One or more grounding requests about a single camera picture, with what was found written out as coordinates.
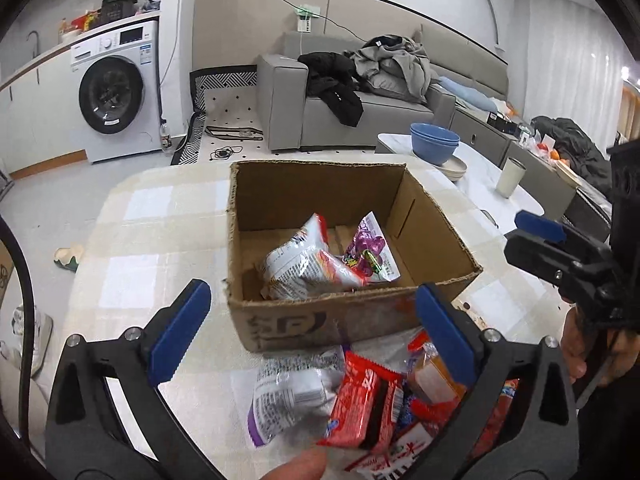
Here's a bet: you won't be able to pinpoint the black pressure cooker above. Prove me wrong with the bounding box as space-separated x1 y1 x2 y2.
100 0 138 23

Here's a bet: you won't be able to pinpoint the oranges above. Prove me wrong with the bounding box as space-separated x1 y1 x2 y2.
537 142 571 166

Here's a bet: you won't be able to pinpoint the person's left hand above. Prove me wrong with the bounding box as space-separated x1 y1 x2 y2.
260 447 328 480

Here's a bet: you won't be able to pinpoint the white and orange snack packet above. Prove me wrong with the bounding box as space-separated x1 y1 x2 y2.
257 213 368 302

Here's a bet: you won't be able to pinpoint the silver white snack bag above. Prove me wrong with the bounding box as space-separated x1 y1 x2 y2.
248 347 348 448

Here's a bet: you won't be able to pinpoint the cream cup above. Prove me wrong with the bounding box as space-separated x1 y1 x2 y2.
496 156 527 197

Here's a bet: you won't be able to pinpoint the beige plate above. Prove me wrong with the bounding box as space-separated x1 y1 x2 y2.
432 155 468 182

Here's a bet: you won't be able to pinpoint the person's right forearm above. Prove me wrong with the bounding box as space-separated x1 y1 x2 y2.
575 330 640 480

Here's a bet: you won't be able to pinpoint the white washing machine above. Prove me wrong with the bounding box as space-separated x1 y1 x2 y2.
70 16 173 163

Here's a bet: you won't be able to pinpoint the red snack packet blue logo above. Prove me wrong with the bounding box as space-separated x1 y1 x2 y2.
470 377 521 461

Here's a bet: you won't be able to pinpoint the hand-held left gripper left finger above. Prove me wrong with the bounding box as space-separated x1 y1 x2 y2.
45 279 221 480

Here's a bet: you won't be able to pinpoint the orange cake packet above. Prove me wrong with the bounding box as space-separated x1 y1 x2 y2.
406 330 468 406

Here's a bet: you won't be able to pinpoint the beige green slipper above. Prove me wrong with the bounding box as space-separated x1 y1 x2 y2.
54 245 85 272

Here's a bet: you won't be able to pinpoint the person's right hand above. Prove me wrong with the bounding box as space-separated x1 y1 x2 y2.
559 305 640 386

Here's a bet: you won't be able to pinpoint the white power strip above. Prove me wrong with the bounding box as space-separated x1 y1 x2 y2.
295 5 321 33

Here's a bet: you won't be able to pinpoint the checked beige tablecloth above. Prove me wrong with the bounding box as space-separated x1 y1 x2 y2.
30 162 576 480

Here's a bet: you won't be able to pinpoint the clothes hanger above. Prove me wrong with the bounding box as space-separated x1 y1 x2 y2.
205 125 264 141

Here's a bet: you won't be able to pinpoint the dark green jacket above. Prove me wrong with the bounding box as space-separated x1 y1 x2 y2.
530 116 611 196

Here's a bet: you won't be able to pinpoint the black jacket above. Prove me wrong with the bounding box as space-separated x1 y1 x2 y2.
298 51 364 128

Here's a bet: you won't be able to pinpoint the grey clothes pile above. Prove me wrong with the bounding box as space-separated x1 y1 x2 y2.
345 35 432 103

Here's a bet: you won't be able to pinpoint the white round table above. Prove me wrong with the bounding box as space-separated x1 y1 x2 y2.
376 132 546 241

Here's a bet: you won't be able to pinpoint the brown cardboard box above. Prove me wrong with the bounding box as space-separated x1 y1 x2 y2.
223 160 483 356

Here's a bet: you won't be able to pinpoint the grey low cabinet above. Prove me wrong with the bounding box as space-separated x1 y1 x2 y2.
450 107 583 221

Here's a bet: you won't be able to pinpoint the black box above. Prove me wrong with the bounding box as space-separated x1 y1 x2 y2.
487 111 521 136

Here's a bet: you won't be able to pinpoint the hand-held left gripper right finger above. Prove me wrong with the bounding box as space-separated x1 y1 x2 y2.
415 282 581 480

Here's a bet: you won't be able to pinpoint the blue bowl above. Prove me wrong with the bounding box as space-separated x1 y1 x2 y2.
410 122 461 150
412 142 459 166

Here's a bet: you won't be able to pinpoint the light blue pillow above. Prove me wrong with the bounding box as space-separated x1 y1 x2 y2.
440 76 498 113

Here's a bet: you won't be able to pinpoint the white sneaker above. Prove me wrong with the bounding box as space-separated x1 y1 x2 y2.
0 305 53 378

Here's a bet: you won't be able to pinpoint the flat cardboard piece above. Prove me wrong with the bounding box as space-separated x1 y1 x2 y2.
0 245 15 306

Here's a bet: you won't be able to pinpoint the red packets on counter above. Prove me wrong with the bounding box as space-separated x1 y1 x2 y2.
70 10 101 31

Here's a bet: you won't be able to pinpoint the black white patterned mat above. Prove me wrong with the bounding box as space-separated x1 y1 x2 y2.
170 66 263 166

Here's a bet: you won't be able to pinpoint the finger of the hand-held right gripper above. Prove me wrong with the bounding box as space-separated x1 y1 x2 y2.
504 232 608 306
515 210 613 261

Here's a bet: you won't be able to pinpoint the red and white snack packet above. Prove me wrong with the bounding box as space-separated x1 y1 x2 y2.
345 422 436 473

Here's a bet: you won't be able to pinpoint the white counter cabinet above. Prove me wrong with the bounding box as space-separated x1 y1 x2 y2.
0 7 163 176

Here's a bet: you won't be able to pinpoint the white curtain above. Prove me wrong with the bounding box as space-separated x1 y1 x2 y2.
515 0 631 141

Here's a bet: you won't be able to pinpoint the grey sofa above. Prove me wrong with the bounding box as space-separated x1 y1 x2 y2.
257 25 511 153

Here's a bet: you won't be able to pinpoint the purple snack packet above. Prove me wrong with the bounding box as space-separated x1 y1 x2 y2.
342 211 402 286

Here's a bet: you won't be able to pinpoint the red snack packet black label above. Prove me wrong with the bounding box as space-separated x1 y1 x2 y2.
317 351 406 453

